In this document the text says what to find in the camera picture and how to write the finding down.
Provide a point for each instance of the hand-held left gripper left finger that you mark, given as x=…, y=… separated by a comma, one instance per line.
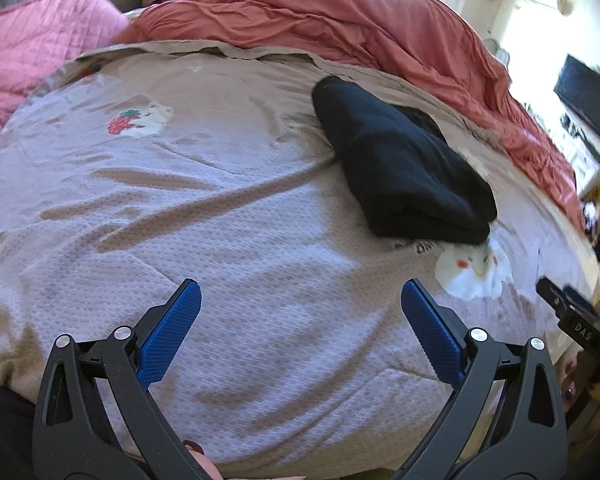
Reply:
x=172, y=332

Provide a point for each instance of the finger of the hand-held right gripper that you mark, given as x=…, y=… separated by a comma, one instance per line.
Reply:
x=555, y=297
x=577, y=297

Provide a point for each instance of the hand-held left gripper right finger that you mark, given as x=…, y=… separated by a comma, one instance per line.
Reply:
x=432, y=332

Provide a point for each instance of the black sweater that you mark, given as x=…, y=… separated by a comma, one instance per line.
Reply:
x=405, y=170

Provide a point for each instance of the person's right hand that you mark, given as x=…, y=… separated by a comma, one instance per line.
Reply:
x=572, y=375

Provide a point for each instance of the person's left hand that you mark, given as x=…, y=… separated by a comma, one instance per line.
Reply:
x=202, y=465

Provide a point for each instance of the mauve printed bed sheet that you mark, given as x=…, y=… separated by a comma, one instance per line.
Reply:
x=205, y=200

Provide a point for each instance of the white television cabinet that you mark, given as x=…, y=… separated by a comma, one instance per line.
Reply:
x=585, y=160

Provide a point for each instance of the pink quilted pillow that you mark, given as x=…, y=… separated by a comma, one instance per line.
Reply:
x=35, y=50

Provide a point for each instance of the salmon red duvet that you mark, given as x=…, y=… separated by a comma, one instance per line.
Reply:
x=355, y=25

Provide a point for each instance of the black wall television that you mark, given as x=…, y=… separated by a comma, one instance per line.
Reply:
x=587, y=95

